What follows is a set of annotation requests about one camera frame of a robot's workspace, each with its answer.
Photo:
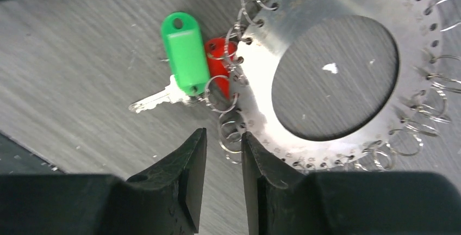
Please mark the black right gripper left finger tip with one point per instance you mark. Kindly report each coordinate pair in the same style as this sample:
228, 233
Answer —
165, 198

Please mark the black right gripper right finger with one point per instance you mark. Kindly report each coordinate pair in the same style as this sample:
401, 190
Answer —
281, 200

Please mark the silver key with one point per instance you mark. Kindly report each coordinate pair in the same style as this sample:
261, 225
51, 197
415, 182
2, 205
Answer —
171, 94

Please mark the green key tag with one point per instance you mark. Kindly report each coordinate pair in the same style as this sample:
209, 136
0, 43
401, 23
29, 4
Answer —
184, 48

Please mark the red key tag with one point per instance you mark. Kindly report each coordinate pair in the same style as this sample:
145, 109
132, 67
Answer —
214, 48

